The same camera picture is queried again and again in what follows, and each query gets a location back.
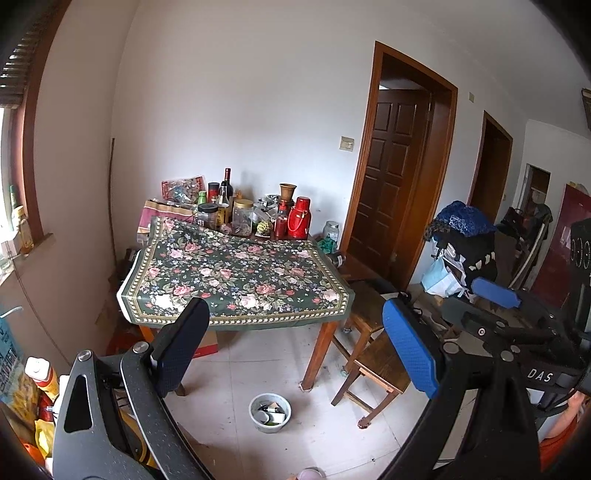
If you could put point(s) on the orange bottle white cap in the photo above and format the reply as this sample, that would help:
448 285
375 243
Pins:
42 376

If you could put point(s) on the brown panel door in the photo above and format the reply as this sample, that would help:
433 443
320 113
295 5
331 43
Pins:
392 170

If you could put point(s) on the glass jar dark lid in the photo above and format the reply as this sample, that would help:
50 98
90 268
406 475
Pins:
339 260

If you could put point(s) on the red sauce bottle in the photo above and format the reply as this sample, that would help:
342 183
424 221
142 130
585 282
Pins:
280 225

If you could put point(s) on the white-framed doorway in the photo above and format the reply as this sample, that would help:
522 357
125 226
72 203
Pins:
538 184

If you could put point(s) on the beige light switch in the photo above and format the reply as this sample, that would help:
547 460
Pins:
346 143

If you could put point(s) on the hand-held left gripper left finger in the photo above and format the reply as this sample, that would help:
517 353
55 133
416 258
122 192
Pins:
178 346

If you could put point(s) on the yellowish bottle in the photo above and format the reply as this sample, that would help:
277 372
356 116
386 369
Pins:
25 228

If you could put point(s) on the clear jar white lid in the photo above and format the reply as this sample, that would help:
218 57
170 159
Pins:
331 230

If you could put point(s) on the framed wall picture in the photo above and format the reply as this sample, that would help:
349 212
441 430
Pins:
587 104

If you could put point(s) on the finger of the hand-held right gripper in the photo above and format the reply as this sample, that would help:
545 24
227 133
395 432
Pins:
480 323
496 293

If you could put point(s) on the pineapple-shaped ornament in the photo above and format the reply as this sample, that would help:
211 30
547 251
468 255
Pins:
264 228

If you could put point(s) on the red thermos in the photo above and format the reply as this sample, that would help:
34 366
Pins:
299 218

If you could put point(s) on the green glass bottle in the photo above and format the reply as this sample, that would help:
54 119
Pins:
15 198

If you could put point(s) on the dark-lidded jar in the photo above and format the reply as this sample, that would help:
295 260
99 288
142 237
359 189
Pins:
207 217

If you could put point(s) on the black handbag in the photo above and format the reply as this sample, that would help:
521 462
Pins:
511 222

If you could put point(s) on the amber bottle yellow label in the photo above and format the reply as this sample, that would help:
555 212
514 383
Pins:
224 216

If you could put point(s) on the wooden table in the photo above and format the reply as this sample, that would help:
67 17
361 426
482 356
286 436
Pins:
318 357

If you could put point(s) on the green plastic bag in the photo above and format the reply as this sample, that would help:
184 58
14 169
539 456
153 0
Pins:
328 245

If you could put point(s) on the wooden stool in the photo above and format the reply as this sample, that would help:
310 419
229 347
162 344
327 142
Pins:
376 367

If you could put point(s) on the person's right hand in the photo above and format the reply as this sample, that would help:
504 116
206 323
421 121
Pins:
561 434

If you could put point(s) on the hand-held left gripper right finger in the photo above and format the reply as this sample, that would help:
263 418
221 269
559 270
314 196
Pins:
411 350

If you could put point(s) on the blue lace cloth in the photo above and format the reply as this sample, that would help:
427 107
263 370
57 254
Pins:
464 219

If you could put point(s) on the floral green tablecloth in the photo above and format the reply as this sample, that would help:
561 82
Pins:
240 281

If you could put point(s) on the wooden chair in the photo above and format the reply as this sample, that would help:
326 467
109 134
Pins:
367 314

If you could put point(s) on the blue printed bag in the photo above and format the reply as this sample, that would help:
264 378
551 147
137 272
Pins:
9 355

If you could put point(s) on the plastic wrapped package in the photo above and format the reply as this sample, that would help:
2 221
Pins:
182 187

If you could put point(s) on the light blue plastic bag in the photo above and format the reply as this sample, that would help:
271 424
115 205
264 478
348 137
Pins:
441 279

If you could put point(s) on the brown ceramic vase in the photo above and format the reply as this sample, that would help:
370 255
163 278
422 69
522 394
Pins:
287 191

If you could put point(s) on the dark wine bottle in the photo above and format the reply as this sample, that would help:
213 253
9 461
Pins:
226 182

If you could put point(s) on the wooden window frame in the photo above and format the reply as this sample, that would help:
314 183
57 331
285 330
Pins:
32 152

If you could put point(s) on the white plastic basin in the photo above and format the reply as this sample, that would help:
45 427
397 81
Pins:
258 422

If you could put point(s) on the green-capped bottle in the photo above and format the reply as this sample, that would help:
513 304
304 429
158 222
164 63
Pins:
202 198

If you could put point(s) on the clear jar gold lid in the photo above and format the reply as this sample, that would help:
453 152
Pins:
243 218

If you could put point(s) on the red cardboard box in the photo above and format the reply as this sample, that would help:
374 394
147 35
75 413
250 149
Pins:
207 345

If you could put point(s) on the dark red board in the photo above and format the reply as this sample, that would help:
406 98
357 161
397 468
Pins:
565 240

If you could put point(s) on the wooden door frame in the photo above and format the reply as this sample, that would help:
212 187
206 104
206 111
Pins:
441 152
505 152

